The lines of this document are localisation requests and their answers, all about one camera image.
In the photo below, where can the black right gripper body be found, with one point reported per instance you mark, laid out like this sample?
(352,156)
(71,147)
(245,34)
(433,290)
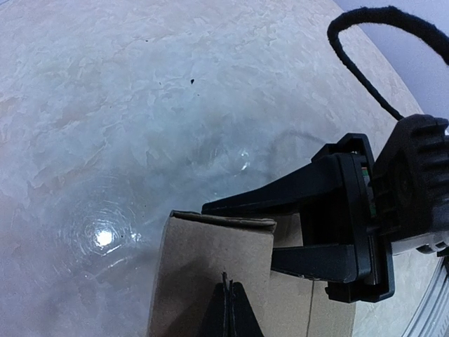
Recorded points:
(408,193)

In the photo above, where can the brown cardboard box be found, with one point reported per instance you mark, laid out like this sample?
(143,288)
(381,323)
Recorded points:
(203,256)

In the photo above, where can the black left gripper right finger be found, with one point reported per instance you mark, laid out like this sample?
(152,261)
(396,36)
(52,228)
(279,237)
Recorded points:
(243,312)

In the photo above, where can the aluminium front frame rail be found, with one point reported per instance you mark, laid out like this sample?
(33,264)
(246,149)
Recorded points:
(431,316)

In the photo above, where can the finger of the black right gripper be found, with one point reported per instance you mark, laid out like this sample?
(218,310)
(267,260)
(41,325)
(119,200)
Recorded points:
(331,263)
(284,195)

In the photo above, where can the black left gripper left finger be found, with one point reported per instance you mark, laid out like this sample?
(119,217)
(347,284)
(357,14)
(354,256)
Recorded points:
(215,322)

